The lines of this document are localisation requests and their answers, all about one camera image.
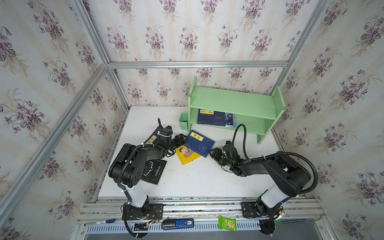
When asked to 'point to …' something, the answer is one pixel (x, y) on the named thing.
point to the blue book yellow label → (199, 144)
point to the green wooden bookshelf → (249, 112)
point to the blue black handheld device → (169, 224)
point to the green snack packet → (227, 223)
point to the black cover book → (153, 170)
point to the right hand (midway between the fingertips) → (207, 154)
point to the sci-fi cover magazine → (229, 119)
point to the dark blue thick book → (210, 117)
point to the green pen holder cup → (183, 120)
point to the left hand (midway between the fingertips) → (184, 138)
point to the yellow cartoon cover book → (186, 155)
